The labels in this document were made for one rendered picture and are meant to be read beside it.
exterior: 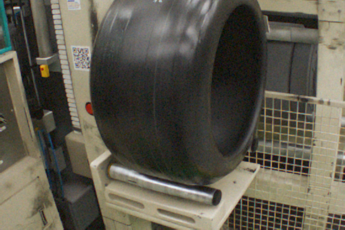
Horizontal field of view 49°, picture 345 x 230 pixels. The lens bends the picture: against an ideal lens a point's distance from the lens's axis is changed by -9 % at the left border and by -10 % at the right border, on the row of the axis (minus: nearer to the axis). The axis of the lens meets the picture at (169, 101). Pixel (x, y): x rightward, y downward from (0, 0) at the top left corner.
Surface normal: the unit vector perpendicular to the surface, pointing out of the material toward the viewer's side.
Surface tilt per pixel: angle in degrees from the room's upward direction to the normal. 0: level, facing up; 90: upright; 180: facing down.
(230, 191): 0
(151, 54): 60
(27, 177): 90
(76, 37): 90
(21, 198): 90
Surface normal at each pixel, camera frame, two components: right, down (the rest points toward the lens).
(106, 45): -0.48, -0.14
